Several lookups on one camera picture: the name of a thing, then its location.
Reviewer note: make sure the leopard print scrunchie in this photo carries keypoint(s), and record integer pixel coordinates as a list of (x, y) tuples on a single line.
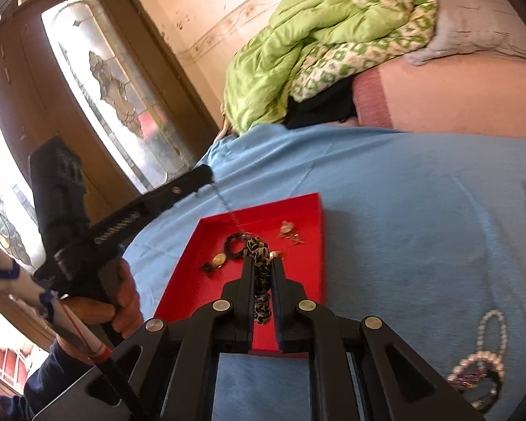
[(261, 280)]

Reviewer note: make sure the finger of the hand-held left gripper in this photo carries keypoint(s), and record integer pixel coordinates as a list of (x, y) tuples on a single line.
[(166, 197)]

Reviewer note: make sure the blue blanket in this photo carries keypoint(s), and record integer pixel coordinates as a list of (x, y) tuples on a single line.
[(399, 228)]

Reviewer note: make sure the person's left forearm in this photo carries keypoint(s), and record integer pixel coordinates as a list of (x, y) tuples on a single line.
[(48, 381)]

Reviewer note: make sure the small pearl earrings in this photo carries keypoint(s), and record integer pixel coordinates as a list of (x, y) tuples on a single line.
[(288, 228)]

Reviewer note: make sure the person's left hand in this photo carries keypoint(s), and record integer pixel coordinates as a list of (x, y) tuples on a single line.
[(129, 298)]

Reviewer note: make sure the gold coin pendant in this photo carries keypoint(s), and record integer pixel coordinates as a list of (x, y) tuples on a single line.
[(219, 259)]

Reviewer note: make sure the green quilt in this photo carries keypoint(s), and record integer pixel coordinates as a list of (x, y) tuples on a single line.
[(280, 52)]

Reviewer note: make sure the black scrunchie with gold charm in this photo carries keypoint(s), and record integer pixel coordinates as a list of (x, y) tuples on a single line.
[(233, 245)]

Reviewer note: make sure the grey pillow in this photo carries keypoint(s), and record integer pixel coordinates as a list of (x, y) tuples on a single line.
[(473, 17)]

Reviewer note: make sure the gold earrings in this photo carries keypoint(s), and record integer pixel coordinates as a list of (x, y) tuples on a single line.
[(297, 241)]

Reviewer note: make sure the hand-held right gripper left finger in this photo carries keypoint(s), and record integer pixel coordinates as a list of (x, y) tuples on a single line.
[(245, 298)]

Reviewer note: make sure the red jewelry tray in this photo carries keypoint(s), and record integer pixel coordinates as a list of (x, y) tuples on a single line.
[(302, 272)]

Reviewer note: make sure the black cloth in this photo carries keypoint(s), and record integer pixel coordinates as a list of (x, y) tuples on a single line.
[(324, 105)]

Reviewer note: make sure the plain black scrunchie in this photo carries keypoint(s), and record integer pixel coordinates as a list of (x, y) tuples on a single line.
[(493, 392)]

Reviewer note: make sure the wooden door with frosted glass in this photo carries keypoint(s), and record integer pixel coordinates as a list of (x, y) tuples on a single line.
[(127, 30)]

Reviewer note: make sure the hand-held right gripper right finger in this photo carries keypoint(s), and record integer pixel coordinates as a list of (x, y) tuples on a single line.
[(285, 302)]

